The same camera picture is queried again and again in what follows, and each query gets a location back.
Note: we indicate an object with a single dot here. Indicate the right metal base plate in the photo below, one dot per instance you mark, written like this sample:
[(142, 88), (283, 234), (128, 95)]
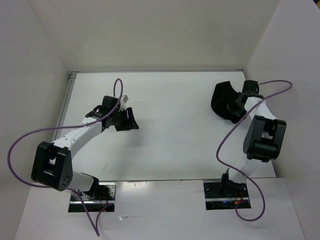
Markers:
[(218, 197)]

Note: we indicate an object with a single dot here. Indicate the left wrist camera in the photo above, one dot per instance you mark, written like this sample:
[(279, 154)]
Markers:
[(109, 102)]

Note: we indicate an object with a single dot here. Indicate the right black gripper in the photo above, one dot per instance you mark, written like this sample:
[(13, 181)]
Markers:
[(231, 109)]

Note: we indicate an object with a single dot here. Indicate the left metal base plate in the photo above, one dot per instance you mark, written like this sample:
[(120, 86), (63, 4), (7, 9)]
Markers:
[(103, 200)]

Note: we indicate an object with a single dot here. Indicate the metal base plate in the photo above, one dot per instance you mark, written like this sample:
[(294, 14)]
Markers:
[(103, 200), (218, 197)]

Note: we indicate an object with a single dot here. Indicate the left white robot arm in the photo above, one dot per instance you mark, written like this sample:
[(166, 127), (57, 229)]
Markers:
[(52, 165)]

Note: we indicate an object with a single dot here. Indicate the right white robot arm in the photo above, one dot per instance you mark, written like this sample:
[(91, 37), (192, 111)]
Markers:
[(262, 143)]

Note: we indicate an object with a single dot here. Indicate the black skirt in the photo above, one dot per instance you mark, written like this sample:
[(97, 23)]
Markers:
[(224, 94)]

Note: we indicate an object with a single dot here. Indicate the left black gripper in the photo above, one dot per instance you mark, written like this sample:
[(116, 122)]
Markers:
[(129, 123)]

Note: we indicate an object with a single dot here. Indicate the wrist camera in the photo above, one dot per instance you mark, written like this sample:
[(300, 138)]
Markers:
[(109, 102), (251, 89)]

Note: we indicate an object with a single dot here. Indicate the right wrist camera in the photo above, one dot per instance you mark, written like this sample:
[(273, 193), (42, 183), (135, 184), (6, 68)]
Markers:
[(251, 89)]

